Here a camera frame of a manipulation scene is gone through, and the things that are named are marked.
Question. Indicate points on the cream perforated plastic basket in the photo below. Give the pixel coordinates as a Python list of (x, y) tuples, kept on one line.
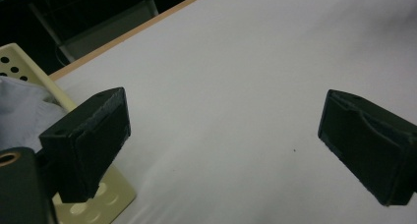
[(29, 71)]

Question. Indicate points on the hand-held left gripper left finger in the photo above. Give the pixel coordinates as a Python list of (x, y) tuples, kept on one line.
[(88, 142)]

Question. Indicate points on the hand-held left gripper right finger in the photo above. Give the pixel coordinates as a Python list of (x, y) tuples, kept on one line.
[(370, 145)]

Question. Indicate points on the white metal desk frame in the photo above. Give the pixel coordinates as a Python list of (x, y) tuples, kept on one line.
[(108, 27)]

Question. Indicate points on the light blue tank top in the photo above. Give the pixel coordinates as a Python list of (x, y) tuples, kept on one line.
[(23, 112)]

